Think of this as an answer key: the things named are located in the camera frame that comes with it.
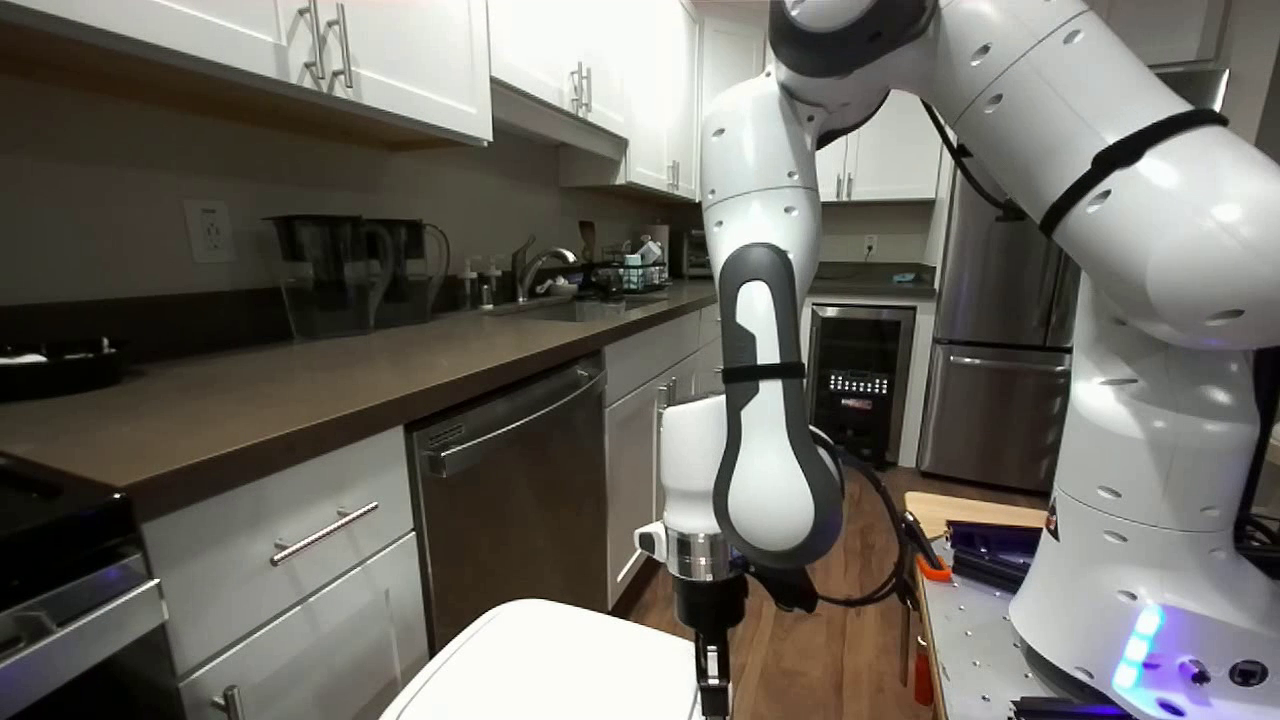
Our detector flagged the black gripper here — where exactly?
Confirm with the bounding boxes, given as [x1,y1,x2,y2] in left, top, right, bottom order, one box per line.
[675,569,752,720]

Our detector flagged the white plastic bin lid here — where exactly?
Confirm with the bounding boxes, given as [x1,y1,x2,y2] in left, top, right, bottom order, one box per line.
[375,597,710,720]

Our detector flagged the orange clamp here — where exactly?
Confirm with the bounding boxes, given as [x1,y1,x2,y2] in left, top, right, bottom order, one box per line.
[900,512,959,711]

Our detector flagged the stainless steel dishwasher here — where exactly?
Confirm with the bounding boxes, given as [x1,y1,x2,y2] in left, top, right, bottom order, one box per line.
[406,351,613,656]

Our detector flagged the metal perforated workbench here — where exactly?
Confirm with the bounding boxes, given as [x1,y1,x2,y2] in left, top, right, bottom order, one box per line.
[918,571,1138,720]

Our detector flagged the dark blue box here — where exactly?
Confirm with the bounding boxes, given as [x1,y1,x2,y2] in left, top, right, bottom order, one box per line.
[945,521,1051,591]

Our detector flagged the wooden board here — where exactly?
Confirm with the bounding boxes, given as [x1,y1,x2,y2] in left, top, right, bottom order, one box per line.
[900,488,1051,545]

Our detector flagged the black wine cooler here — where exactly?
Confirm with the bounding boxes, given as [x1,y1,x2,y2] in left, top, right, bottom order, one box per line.
[803,300,921,473]

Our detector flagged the stainless steel refrigerator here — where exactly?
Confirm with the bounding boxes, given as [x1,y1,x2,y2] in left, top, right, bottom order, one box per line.
[918,64,1232,501]

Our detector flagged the dish soap bottles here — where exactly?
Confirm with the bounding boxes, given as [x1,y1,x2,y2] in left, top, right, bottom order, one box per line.
[615,231,674,295]

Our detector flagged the silver toaster oven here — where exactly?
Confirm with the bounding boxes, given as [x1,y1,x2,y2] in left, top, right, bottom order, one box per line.
[670,220,718,284]

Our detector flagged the chrome sink faucet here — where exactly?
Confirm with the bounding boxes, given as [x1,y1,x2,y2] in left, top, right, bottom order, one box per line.
[507,238,584,309]

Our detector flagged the black and steel oven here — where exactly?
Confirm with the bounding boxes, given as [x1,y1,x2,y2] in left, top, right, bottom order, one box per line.
[0,456,188,720]

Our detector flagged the black tray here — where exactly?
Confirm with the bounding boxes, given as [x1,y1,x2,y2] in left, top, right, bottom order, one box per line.
[0,338,127,406]

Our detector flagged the white cabinet above refrigerator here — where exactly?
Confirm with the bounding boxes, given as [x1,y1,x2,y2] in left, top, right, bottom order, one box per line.
[1084,0,1232,71]

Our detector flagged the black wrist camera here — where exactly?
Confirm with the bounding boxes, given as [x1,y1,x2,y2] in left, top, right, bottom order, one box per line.
[749,564,821,621]

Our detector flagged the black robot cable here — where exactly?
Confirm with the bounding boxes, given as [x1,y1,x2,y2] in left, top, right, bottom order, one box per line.
[796,420,927,617]

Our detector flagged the white drawer with bar handle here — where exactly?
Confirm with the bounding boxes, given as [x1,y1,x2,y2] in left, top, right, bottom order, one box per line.
[139,426,421,681]

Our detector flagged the white wall cabinet above toaster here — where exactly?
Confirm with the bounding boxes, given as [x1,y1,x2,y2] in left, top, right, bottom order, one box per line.
[695,0,952,207]

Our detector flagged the thick black cable bundle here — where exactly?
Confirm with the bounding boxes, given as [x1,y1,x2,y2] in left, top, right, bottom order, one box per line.
[1230,348,1280,585]

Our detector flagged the white wall cabinet with knobs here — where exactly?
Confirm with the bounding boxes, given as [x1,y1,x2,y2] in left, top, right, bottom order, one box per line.
[485,0,710,207]

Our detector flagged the white wall outlet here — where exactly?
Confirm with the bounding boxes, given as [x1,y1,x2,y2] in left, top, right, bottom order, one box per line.
[184,195,242,269]

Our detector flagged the white double-door wall cabinet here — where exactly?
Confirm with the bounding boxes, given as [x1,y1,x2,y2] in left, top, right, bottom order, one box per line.
[0,0,496,154]

